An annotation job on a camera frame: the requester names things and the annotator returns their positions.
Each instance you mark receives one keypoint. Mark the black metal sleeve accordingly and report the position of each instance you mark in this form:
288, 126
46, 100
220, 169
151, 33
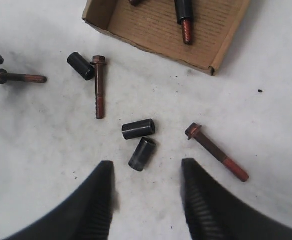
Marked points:
81, 66
182, 11
143, 155
139, 127

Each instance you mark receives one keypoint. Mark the brown cardboard box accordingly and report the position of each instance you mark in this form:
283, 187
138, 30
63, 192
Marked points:
166, 27

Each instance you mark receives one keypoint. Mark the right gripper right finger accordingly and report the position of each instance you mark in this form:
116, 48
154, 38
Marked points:
216, 212

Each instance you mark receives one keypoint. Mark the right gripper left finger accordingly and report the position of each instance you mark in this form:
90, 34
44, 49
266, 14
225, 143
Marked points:
91, 205

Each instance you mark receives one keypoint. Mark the copper flange bolt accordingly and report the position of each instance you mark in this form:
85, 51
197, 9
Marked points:
187, 32
99, 87
134, 2
217, 153
21, 78

